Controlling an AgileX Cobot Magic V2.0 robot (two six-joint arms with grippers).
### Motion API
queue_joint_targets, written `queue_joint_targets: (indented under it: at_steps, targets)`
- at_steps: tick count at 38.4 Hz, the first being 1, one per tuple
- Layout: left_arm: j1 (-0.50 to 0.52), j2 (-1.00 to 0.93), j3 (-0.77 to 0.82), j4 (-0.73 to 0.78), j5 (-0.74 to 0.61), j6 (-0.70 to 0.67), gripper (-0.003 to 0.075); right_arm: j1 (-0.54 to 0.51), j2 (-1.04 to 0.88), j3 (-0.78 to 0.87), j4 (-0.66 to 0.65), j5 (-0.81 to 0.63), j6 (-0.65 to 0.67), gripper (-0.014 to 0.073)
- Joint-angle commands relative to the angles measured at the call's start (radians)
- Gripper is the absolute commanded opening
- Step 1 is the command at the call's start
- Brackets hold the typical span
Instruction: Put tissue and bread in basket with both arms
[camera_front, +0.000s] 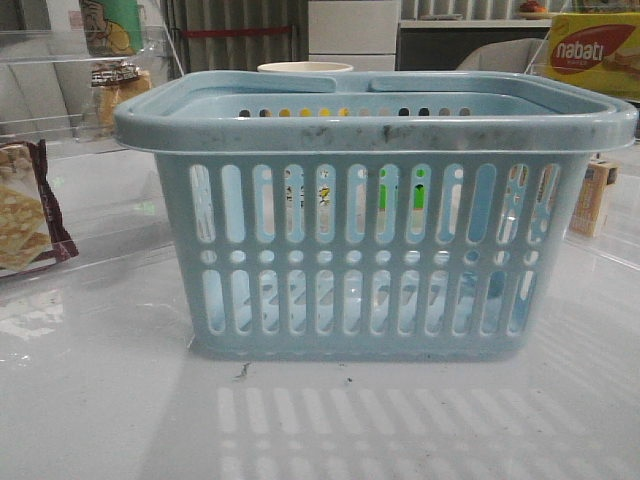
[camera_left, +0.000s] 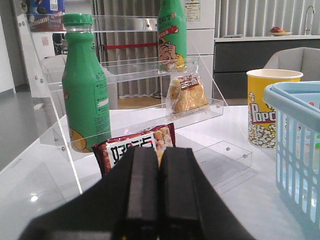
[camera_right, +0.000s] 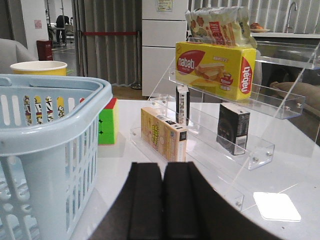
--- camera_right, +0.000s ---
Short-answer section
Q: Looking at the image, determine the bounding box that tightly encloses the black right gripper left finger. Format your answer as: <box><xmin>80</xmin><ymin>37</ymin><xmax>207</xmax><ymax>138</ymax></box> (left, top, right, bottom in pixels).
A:
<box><xmin>92</xmin><ymin>162</ymin><xmax>163</xmax><ymax>240</ymax></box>

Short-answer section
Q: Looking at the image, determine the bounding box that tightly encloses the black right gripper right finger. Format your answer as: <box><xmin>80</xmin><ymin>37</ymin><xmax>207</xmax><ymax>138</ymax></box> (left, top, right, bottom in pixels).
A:
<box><xmin>163</xmin><ymin>162</ymin><xmax>277</xmax><ymax>240</ymax></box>

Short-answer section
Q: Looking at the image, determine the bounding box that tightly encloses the black tissue pack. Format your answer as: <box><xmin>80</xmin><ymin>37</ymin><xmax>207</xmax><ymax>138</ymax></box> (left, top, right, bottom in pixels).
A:
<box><xmin>216</xmin><ymin>102</ymin><xmax>250</xmax><ymax>156</ymax></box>

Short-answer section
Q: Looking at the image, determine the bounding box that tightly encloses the light blue plastic basket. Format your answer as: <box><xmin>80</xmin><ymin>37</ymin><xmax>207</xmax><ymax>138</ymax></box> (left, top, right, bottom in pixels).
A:
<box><xmin>0</xmin><ymin>74</ymin><xmax>113</xmax><ymax>240</ymax></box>

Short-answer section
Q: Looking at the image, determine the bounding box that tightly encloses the beige corn snack box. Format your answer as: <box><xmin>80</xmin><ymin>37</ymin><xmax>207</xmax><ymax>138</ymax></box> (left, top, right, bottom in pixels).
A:
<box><xmin>140</xmin><ymin>106</ymin><xmax>188</xmax><ymax>162</ymax></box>

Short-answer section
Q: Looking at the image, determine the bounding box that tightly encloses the colourful rubik's cube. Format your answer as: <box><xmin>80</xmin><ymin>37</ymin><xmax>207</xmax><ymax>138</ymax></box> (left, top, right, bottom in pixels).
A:
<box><xmin>98</xmin><ymin>97</ymin><xmax>119</xmax><ymax>145</ymax></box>

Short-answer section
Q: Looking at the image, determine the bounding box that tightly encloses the right clear acrylic shelf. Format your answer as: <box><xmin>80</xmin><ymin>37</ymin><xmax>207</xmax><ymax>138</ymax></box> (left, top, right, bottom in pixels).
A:
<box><xmin>130</xmin><ymin>38</ymin><xmax>320</xmax><ymax>215</ymax></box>

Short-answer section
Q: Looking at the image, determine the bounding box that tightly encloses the slim black white box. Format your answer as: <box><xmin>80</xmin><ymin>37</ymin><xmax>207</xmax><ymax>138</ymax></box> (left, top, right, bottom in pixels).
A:
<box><xmin>175</xmin><ymin>85</ymin><xmax>190</xmax><ymax>126</ymax></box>

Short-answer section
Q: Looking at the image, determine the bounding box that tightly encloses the yellow nabati wafer box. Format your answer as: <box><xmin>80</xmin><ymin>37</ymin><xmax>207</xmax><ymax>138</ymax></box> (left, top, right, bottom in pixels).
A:
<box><xmin>175</xmin><ymin>41</ymin><xmax>256</xmax><ymax>101</ymax></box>

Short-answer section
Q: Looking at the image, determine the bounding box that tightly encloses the yellow popcorn paper cup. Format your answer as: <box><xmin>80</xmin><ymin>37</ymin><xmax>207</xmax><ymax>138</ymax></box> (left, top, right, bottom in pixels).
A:
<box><xmin>10</xmin><ymin>60</ymin><xmax>68</xmax><ymax>126</ymax></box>

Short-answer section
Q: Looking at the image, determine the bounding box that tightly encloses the cream snack bag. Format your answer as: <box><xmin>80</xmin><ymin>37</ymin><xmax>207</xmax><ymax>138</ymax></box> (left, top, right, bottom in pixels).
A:
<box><xmin>185</xmin><ymin>6</ymin><xmax>257</xmax><ymax>49</ymax></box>

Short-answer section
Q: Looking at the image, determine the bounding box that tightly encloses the red barrier belt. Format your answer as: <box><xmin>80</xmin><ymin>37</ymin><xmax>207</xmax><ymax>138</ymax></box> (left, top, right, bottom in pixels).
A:
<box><xmin>82</xmin><ymin>31</ymin><xmax>139</xmax><ymax>36</ymax></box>

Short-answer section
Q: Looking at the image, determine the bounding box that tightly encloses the red bin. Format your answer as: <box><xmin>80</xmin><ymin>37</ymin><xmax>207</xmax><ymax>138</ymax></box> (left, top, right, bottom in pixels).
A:
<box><xmin>36</xmin><ymin>39</ymin><xmax>53</xmax><ymax>61</ymax></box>

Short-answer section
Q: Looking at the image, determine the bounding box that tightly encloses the white cabinet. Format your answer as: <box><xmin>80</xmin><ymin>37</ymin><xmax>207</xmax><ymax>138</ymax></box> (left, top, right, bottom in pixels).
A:
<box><xmin>142</xmin><ymin>0</ymin><xmax>189</xmax><ymax>96</ymax></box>

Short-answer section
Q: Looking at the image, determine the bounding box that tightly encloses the plate of food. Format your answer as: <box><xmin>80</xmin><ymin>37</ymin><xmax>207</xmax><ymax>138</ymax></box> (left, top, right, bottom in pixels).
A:
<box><xmin>250</xmin><ymin>22</ymin><xmax>270</xmax><ymax>33</ymax></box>

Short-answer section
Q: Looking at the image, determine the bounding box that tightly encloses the beige sofa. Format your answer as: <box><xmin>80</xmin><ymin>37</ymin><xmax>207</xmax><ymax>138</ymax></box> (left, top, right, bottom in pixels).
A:
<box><xmin>0</xmin><ymin>38</ymin><xmax>37</xmax><ymax>74</ymax></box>

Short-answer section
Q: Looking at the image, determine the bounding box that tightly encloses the silver faucet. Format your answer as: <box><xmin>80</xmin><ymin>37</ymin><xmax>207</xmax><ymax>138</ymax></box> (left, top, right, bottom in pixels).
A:
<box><xmin>284</xmin><ymin>1</ymin><xmax>298</xmax><ymax>33</ymax></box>

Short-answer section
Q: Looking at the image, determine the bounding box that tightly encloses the person in background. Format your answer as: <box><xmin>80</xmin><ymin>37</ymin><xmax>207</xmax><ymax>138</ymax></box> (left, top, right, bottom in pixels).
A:
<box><xmin>56</xmin><ymin>15</ymin><xmax>70</xmax><ymax>44</ymax></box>

